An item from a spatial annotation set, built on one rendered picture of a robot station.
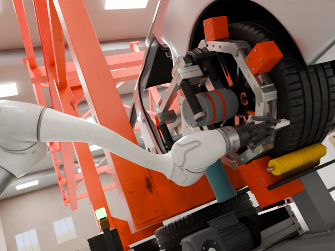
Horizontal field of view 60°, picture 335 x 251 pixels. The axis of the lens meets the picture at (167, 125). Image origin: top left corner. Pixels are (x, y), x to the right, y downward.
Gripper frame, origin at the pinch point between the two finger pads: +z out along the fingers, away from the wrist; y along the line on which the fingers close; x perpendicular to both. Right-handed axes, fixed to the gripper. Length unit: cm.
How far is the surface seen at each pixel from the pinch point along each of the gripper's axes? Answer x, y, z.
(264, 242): 23, -82, 18
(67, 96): 310, -53, -38
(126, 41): 866, -50, 229
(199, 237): 13, -48, -28
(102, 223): 38, -44, -62
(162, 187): 48, -43, -28
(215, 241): 10, -51, -22
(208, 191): 40, -51, -5
